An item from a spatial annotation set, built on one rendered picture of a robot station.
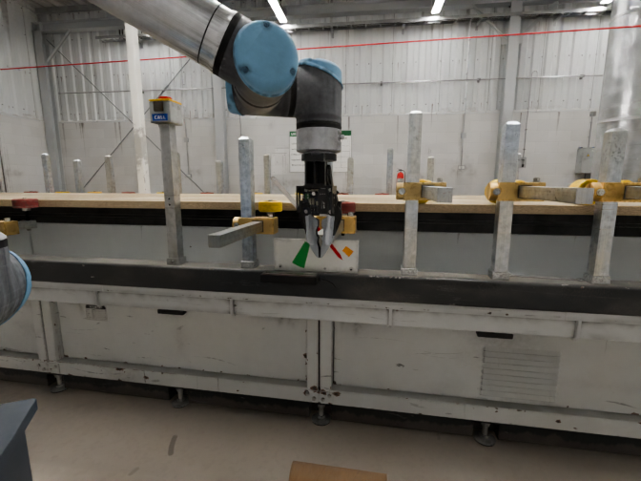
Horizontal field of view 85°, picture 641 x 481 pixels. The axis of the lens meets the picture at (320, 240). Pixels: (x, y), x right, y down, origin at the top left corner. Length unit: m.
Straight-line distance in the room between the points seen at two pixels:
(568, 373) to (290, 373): 1.02
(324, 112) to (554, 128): 8.49
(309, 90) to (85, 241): 1.30
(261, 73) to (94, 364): 1.64
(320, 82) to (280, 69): 0.17
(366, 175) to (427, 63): 2.63
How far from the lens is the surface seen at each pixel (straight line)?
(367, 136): 8.20
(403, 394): 1.51
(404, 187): 1.03
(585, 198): 0.83
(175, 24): 0.57
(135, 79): 2.55
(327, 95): 0.70
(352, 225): 1.04
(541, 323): 1.22
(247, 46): 0.54
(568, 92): 9.28
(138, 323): 1.76
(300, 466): 1.33
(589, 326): 1.27
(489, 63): 8.87
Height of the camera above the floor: 0.97
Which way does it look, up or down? 9 degrees down
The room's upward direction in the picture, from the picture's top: straight up
